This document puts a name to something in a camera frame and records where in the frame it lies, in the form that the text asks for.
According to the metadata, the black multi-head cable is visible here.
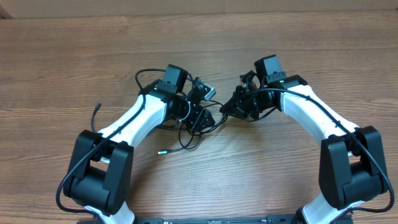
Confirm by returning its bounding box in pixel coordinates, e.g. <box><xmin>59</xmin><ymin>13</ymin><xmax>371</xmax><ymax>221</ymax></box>
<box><xmin>90</xmin><ymin>99</ymin><xmax>229</xmax><ymax>156</ymax></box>

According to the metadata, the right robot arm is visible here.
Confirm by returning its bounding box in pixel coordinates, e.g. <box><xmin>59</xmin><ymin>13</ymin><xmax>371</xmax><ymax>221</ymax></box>
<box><xmin>220</xmin><ymin>55</ymin><xmax>394</xmax><ymax>223</ymax></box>

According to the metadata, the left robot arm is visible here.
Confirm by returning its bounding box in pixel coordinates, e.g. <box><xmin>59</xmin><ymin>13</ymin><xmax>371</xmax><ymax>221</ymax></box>
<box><xmin>55</xmin><ymin>65</ymin><xmax>216</xmax><ymax>223</ymax></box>

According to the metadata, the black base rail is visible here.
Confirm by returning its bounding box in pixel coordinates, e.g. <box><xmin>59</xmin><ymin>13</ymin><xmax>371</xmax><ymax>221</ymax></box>
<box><xmin>133</xmin><ymin>215</ymin><xmax>305</xmax><ymax>224</ymax></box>

